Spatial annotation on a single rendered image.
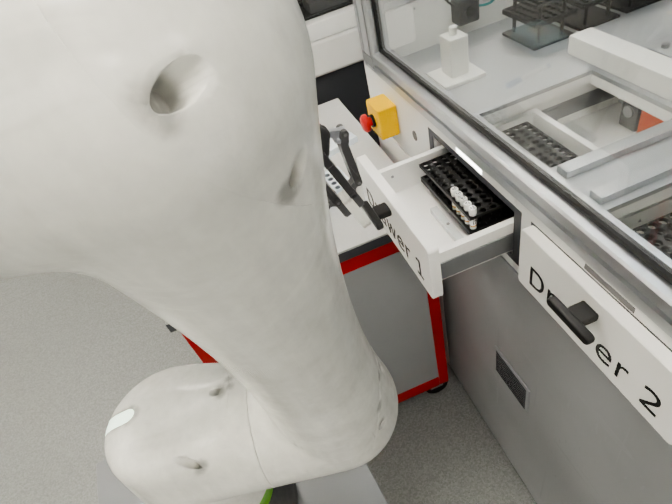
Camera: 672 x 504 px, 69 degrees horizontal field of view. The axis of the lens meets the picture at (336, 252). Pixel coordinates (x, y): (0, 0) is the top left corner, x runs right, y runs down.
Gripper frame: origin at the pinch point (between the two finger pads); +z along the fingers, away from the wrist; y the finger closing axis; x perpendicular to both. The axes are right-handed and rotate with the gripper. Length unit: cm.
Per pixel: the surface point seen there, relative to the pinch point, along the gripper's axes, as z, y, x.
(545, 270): 9.8, -16.3, 22.9
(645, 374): 10.4, -16.1, 40.3
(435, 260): 4.7, -5.3, 14.5
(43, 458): 47, 142, -51
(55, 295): 46, 146, -137
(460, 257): 9.6, -8.6, 12.9
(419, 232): 2.4, -5.9, 10.3
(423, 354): 65, 12, -11
